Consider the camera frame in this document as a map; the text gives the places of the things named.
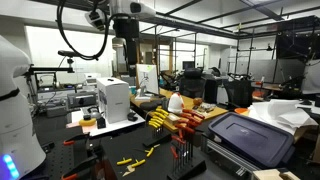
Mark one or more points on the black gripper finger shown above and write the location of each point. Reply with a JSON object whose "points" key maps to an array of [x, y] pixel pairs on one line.
{"points": [[129, 63], [134, 63]]}

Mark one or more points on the white plush chicken toy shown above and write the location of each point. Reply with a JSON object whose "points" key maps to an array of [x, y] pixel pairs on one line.
{"points": [[175, 104]]}

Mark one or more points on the black curtain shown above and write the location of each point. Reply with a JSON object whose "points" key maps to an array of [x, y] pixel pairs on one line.
{"points": [[296, 43]]}

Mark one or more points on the white box device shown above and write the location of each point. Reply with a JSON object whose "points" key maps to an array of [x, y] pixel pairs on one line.
{"points": [[91, 78]]}

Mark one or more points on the aluminium extrusion frame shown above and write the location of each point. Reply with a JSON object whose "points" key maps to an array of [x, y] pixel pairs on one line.
{"points": [[226, 156]]}

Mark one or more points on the black camera on mount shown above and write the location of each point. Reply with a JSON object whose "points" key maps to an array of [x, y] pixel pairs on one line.
{"points": [[68, 53]]}

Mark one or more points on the black round puck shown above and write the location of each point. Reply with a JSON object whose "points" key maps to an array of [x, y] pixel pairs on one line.
{"points": [[87, 117]]}

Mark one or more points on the black cylinder speaker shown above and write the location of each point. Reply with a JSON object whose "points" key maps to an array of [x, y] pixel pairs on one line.
{"points": [[165, 104]]}

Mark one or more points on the white hanging sheet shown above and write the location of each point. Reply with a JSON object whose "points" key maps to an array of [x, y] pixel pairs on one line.
{"points": [[311, 78]]}

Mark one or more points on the black tripod camera rig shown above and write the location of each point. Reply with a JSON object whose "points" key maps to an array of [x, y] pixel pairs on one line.
{"points": [[291, 86]]}

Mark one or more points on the wooden desk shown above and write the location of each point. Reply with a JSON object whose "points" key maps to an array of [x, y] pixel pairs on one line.
{"points": [[215, 114]]}

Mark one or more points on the tan torn tape scrap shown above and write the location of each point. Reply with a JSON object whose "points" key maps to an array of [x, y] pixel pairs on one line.
{"points": [[129, 169]]}

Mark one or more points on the black camera boom stand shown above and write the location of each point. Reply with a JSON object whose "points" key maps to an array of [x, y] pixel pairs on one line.
{"points": [[50, 69]]}

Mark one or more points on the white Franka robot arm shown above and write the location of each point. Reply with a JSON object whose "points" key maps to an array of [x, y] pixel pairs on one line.
{"points": [[16, 116]]}

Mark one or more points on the small tan tape strip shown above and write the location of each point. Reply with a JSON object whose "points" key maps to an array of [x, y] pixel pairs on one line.
{"points": [[156, 145]]}

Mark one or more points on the small black box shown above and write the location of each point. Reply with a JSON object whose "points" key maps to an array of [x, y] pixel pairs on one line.
{"points": [[101, 124]]}

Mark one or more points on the dark background monitor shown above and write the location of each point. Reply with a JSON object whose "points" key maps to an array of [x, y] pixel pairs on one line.
{"points": [[188, 65]]}

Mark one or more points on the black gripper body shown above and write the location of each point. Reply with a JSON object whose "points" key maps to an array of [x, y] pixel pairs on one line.
{"points": [[126, 28]]}

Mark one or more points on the black rounded mouse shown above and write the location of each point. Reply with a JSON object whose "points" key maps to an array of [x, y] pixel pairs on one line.
{"points": [[132, 116]]}

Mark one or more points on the light wooden block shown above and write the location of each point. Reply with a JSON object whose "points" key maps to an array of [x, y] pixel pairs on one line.
{"points": [[271, 175]]}

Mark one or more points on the grey round device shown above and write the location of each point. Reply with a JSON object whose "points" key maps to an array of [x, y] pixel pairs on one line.
{"points": [[94, 114]]}

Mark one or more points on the grey partition wall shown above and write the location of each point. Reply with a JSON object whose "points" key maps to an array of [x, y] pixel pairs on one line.
{"points": [[263, 70]]}

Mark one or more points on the brown ball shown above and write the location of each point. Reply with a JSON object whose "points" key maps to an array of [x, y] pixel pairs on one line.
{"points": [[197, 101]]}

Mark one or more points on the white paper pile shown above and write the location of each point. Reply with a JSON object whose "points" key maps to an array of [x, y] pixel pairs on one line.
{"points": [[283, 113]]}

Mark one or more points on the black clamp orange tip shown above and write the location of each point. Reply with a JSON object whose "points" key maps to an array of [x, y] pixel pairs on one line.
{"points": [[78, 137], [81, 165]]}

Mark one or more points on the small orange object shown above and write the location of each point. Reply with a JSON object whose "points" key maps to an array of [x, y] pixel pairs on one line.
{"points": [[259, 83]]}

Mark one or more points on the black mesh office chair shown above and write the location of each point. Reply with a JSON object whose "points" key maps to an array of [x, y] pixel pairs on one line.
{"points": [[238, 93]]}

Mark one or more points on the black padded office chair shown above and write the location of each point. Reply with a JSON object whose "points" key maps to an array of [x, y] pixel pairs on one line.
{"points": [[192, 83]]}

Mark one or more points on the black stand for yellow keys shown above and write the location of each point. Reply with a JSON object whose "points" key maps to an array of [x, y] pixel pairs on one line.
{"points": [[156, 141]]}

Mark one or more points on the black overhead metal frame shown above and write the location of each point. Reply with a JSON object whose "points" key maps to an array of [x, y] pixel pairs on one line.
{"points": [[186, 24]]}

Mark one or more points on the white flat board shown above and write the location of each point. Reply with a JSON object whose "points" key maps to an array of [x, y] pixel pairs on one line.
{"points": [[116, 128]]}

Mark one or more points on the orange bowl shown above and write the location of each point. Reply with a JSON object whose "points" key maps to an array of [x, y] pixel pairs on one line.
{"points": [[241, 110]]}

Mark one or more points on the small colourful packet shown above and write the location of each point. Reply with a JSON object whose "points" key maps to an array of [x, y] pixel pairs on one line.
{"points": [[206, 107]]}

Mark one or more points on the open cardboard box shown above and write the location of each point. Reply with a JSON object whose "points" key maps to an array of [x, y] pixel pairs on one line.
{"points": [[300, 133]]}

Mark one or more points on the grey equipment box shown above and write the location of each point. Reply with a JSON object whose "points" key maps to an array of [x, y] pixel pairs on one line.
{"points": [[81, 100]]}

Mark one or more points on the small cardboard box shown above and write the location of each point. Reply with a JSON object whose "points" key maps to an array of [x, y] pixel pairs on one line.
{"points": [[173, 118]]}

